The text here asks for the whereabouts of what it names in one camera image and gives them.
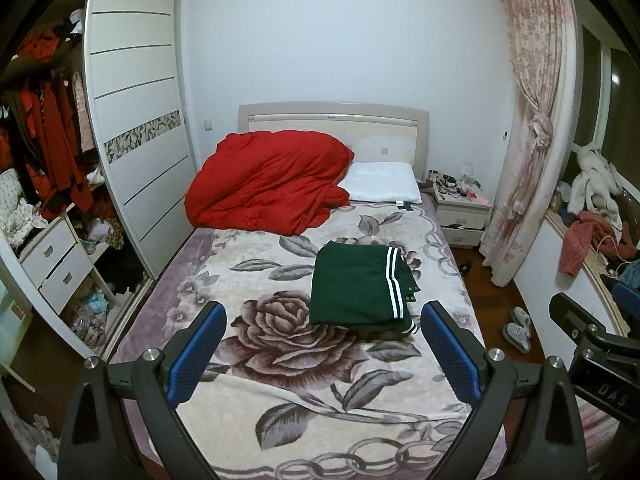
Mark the white plush toy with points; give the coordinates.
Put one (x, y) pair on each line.
(595, 180)

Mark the white drawer unit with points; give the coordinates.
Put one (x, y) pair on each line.
(50, 255)

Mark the hanging red clothes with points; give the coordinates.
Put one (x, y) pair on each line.
(55, 135)

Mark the window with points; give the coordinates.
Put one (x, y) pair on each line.
(615, 85)

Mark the clothes pile in wardrobe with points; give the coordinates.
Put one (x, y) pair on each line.
(92, 317)

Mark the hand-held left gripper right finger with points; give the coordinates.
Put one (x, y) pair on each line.
(450, 350)

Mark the floral blanket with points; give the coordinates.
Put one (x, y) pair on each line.
(250, 270)

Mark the white wardrobe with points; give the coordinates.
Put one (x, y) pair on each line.
(135, 75)

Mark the beige bed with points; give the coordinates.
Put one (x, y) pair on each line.
(325, 122)

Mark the white pillow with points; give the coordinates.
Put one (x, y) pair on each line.
(382, 182)

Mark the white nightstand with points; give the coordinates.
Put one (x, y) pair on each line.
(460, 207)

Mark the pink floral curtain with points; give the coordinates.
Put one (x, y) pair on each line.
(535, 85)

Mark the floral cloth pile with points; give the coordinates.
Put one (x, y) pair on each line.
(15, 200)

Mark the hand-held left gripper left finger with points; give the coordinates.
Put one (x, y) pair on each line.
(195, 350)

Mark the green pants with white stripes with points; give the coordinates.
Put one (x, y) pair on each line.
(350, 285)

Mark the grey white slipper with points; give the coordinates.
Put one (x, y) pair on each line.
(517, 337)
(521, 317)

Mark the pink garment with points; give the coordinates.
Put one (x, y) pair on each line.
(575, 245)

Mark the red quilt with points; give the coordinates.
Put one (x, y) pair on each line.
(265, 180)

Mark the black shoe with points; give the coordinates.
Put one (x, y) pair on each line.
(465, 267)

